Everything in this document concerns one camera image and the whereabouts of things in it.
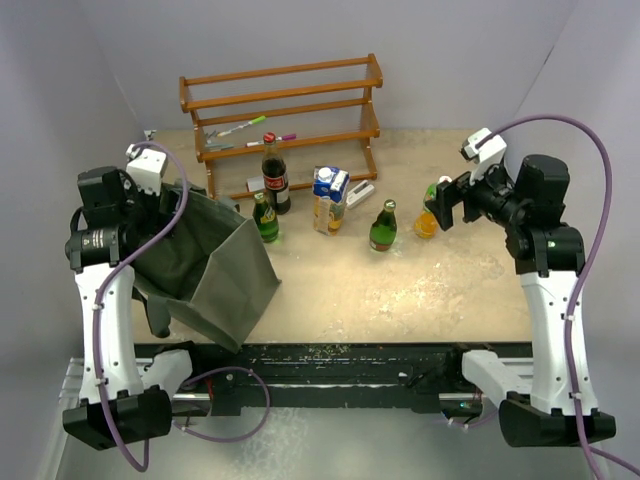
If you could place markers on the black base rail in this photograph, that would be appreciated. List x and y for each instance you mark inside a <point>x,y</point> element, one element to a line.
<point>424,378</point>

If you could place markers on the orange drink plastic bottle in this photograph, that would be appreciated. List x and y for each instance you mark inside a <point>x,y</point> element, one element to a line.
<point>426,225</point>

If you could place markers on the green soda bottle yellow label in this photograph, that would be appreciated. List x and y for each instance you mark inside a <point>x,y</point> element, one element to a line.
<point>265,218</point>

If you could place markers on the blue orange juice carton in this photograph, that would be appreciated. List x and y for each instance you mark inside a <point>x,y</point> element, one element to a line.
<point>329,190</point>

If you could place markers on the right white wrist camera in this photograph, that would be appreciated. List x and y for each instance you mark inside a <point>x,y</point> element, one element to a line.
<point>484,150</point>

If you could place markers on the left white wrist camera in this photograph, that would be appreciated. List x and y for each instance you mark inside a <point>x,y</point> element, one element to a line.
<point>146,167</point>

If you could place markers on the small white box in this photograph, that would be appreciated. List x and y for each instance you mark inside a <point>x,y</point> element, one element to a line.
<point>255,184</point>

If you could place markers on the grey-green canvas bag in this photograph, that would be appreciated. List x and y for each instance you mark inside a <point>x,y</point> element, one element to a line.
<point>211,273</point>

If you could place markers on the Coca-Cola glass bottle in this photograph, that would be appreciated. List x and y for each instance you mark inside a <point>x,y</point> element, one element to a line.
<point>275,175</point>

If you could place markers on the white stapler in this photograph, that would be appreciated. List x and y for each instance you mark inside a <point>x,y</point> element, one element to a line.
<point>359,193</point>

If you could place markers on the green-capped marker pen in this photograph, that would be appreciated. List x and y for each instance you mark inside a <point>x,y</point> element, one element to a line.
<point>241,126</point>

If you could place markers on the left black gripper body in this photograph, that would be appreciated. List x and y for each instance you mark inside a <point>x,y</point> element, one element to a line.
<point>142,209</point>

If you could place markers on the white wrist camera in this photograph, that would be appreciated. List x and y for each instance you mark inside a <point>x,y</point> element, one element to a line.
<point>484,150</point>
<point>146,167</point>

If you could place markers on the wooden three-tier rack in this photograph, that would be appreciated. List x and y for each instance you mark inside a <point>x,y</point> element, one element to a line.
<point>305,105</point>

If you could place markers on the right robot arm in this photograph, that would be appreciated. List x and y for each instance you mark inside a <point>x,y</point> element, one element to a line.
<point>555,406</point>

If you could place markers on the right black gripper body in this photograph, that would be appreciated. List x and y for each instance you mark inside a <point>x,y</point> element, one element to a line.
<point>489,196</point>

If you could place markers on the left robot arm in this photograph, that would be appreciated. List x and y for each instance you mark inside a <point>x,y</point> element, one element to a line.
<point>120,402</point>

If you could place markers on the green glass bottle gold cap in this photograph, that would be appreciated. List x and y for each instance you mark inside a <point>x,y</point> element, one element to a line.
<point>384,229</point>

